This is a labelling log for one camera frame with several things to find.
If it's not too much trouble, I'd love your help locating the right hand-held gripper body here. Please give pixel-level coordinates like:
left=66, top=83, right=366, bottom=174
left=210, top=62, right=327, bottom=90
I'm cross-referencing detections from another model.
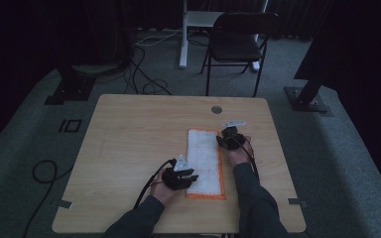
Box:
left=220, top=119, right=247, bottom=152

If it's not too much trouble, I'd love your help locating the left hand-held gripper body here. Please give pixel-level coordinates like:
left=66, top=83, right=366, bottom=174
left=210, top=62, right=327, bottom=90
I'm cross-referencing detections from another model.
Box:
left=161, top=154, right=192, bottom=191

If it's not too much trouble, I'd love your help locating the white cloth with orange edge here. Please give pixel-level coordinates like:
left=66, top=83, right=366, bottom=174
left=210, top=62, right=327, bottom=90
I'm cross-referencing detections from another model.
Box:
left=186, top=128, right=227, bottom=201

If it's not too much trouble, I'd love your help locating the person's right hand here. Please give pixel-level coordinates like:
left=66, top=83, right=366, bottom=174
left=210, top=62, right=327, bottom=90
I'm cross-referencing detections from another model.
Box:
left=226, top=134, right=255, bottom=167

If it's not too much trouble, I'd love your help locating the person's left hand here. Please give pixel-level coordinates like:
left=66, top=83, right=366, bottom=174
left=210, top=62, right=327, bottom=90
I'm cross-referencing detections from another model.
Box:
left=150, top=178, right=182, bottom=206

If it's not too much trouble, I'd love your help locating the black stand base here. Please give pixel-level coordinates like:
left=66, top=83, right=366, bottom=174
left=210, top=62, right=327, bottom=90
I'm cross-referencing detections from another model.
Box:
left=44, top=63, right=97, bottom=106
left=284, top=78, right=330, bottom=114

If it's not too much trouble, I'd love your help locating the grey tape strip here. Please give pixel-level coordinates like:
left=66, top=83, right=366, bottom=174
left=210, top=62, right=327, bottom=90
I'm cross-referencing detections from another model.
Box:
left=287, top=196, right=308, bottom=209
left=57, top=199, right=74, bottom=210

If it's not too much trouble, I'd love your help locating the black folding chair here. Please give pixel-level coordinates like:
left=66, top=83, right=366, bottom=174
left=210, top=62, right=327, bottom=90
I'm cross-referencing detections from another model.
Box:
left=200, top=12, right=281, bottom=98

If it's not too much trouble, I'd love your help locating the dark curtain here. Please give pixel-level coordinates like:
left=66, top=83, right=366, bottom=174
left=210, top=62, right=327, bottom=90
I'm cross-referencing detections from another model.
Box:
left=293, top=0, right=381, bottom=202

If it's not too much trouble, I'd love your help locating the left hand-held gripper cable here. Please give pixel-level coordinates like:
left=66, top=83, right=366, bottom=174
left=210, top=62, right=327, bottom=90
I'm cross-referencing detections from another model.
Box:
left=132, top=158, right=178, bottom=210

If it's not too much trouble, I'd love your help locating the hand-held gripper cable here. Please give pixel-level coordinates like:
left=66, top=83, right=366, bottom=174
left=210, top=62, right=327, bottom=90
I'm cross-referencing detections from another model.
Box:
left=132, top=158, right=178, bottom=210
left=238, top=137, right=262, bottom=184

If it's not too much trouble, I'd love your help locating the right hand-held gripper cable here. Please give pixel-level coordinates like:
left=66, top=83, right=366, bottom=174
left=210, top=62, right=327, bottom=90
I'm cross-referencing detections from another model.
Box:
left=238, top=137, right=262, bottom=184

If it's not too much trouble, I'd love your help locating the white desk frame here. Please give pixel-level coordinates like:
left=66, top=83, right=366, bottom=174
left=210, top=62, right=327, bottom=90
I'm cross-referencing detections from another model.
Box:
left=179, top=0, right=270, bottom=72

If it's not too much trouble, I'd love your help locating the tangled black floor cable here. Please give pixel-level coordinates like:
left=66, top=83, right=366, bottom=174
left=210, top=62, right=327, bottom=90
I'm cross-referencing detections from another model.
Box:
left=123, top=43, right=173, bottom=96

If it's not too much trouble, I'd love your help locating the white floor cable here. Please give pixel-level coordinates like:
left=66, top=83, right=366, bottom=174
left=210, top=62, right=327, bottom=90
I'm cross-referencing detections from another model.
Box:
left=133, top=28, right=184, bottom=48

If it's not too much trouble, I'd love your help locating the looped black floor cable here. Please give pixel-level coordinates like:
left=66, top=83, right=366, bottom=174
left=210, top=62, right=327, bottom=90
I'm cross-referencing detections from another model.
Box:
left=21, top=160, right=74, bottom=238

